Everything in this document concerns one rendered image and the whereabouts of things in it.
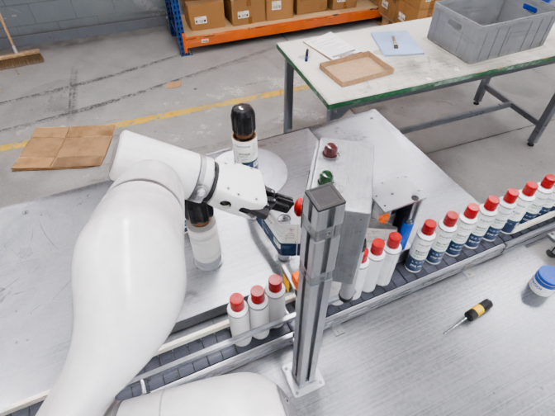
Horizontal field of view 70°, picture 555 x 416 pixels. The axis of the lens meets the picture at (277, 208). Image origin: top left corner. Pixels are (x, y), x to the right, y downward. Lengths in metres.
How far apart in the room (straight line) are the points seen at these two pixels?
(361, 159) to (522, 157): 2.88
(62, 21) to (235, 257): 4.23
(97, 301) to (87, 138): 3.20
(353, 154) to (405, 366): 0.69
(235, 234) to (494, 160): 2.42
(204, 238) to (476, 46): 1.96
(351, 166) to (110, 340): 0.46
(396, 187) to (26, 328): 1.12
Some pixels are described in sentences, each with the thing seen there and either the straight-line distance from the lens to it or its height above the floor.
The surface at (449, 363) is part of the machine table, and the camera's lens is 1.24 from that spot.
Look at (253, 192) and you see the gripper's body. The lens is 0.71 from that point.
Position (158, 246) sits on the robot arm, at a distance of 0.32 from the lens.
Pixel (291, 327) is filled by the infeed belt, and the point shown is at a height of 0.88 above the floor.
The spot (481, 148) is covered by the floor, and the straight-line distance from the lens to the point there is 3.44.
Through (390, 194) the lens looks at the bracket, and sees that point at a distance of 1.11.
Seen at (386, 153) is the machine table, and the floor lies 0.83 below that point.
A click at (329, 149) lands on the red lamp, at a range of 0.65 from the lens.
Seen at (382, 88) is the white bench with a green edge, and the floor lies 0.80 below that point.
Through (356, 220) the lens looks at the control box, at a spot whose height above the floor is 1.46.
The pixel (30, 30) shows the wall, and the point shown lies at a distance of 5.24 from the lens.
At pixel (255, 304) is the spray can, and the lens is 0.98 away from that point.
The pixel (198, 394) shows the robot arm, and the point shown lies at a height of 1.56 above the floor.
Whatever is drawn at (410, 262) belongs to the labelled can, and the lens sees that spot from 1.26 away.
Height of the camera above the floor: 1.90
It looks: 47 degrees down
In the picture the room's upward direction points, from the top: straight up
